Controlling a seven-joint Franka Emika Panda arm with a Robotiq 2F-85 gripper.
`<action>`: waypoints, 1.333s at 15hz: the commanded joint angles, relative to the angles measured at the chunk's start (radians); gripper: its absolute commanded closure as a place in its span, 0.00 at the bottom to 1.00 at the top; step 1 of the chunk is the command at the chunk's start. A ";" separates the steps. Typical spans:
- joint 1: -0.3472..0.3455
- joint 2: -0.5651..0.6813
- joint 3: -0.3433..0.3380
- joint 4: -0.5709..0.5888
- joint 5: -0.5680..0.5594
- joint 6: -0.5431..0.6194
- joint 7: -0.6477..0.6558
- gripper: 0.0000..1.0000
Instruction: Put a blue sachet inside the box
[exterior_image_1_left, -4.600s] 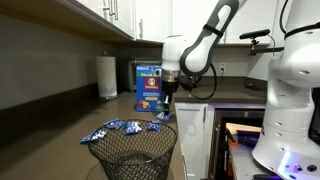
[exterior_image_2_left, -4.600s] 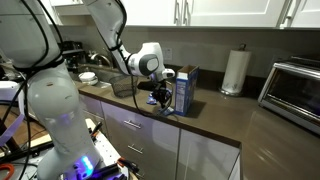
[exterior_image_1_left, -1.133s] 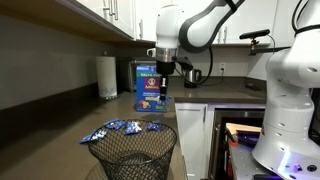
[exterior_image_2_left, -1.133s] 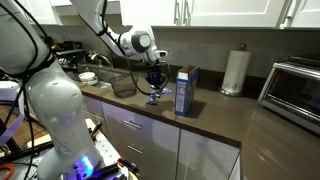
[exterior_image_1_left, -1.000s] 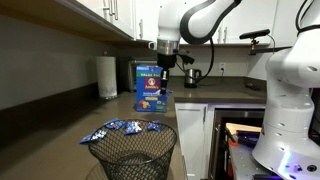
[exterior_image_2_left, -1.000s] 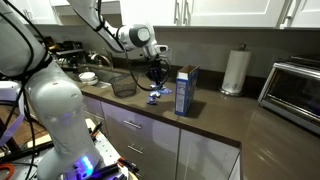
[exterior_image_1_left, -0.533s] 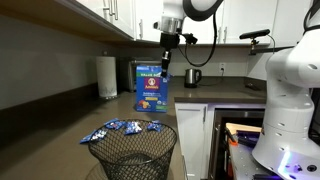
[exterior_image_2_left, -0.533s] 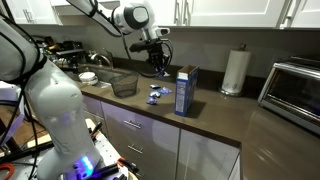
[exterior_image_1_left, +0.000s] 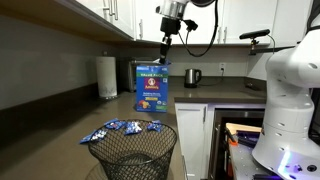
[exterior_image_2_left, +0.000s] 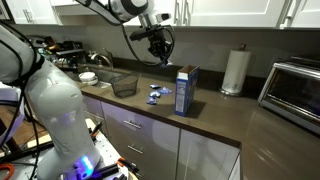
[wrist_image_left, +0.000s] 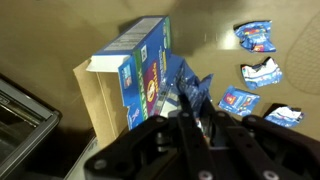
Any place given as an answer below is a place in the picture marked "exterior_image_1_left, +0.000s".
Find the silver toaster oven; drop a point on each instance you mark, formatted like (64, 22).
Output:
(126, 71)

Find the black camera on stand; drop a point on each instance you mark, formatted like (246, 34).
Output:
(252, 36)

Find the blue sachet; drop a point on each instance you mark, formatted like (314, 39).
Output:
(155, 125)
(132, 128)
(115, 124)
(96, 135)

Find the blue sachet middle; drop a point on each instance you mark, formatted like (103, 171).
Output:
(132, 128)

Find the steel electric kettle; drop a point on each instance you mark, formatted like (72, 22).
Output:
(192, 77)

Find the white paper towel roll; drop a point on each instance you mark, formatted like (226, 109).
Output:
(106, 77)

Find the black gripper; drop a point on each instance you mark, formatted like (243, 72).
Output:
(169, 27)

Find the white lower cabinet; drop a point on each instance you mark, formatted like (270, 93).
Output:
(201, 128)

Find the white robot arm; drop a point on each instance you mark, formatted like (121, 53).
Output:
(291, 73)

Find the robot base table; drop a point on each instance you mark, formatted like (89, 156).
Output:
(246, 153)

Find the blue sachet far back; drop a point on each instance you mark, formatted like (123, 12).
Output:
(155, 125)

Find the blue sachet right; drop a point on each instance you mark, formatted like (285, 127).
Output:
(96, 135)

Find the blue sachet front left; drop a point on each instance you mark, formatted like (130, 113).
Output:
(115, 124)

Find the white wall outlet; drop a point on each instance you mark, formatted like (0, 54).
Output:
(222, 67)

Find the blue cardboard food box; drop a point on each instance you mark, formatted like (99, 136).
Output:
(152, 87)

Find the white upper cabinets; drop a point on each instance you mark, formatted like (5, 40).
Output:
(222, 22)

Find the black wire mesh basket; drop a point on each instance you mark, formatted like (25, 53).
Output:
(142, 156)

